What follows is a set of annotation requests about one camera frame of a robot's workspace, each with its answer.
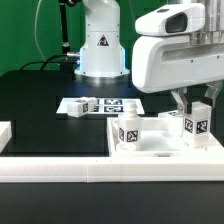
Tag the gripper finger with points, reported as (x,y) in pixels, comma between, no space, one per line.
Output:
(212,92)
(183,106)

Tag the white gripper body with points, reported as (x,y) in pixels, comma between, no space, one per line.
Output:
(165,63)

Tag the white paper with tags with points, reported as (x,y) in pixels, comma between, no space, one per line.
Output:
(103,106)

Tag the white square tabletop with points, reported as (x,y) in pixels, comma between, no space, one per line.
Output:
(156,141)

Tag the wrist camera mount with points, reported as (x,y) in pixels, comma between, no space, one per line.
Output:
(172,19)

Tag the white U-shaped obstacle fence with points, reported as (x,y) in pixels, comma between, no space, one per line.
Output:
(111,169)

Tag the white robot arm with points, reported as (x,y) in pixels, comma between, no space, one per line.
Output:
(103,58)

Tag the black camera pole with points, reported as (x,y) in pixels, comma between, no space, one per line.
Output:
(65,66)

